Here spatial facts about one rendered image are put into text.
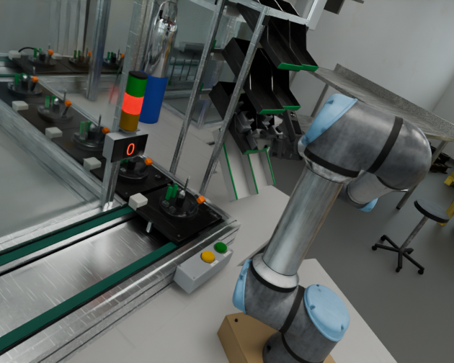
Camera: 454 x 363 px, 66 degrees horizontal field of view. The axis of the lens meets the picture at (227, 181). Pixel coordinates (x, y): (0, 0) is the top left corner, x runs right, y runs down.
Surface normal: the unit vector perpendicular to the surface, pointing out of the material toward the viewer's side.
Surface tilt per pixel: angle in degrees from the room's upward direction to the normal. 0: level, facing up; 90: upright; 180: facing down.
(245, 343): 1
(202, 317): 0
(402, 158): 84
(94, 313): 0
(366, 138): 76
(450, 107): 90
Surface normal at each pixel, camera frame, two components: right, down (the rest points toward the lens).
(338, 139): -0.36, 0.27
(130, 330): 0.32, -0.82
